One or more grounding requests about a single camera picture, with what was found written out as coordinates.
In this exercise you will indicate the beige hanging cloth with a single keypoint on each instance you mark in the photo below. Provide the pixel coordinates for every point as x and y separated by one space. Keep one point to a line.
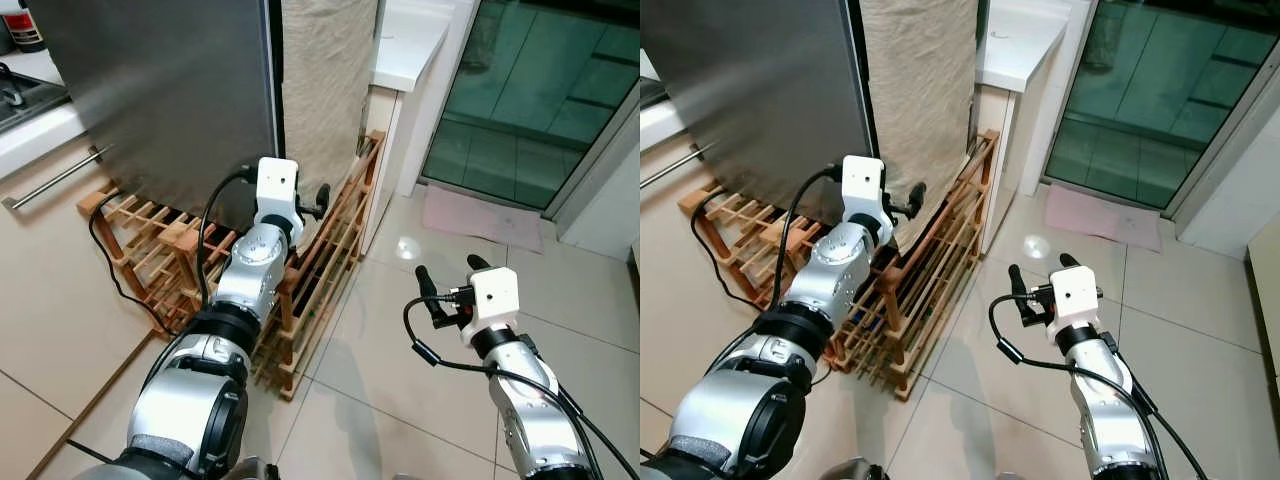
920 100
325 90

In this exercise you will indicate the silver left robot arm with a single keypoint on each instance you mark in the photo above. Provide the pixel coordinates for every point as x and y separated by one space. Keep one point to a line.
830 275
240 280

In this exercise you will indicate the mini fridge door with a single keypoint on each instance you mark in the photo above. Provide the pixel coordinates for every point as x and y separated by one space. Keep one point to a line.
770 130
180 130

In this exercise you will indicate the pink floor mat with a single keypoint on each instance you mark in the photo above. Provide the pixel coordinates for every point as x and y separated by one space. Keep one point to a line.
480 218
1100 216

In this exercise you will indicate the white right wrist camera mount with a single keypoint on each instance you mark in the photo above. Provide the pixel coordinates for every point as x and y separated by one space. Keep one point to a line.
1075 298
493 300

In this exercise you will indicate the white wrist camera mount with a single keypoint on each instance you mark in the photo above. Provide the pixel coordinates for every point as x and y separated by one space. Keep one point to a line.
493 300
1075 298
277 190
864 188

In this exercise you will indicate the red label dark bottle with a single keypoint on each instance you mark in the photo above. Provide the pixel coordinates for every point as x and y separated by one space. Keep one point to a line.
25 25

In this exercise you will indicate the steel mini fridge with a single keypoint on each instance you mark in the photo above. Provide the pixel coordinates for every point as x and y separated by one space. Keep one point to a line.
150 60
740 60

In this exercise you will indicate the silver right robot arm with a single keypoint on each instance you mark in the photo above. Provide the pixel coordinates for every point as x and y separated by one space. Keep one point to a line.
530 400
1105 400

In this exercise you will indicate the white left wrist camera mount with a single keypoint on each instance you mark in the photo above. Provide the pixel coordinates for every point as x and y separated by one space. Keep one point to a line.
277 190
864 188

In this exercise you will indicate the glass sliding door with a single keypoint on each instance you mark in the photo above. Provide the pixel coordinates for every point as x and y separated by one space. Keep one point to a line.
530 90
1150 90

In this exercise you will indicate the white topped side cabinet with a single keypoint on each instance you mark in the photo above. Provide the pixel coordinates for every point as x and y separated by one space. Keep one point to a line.
410 40
1020 45

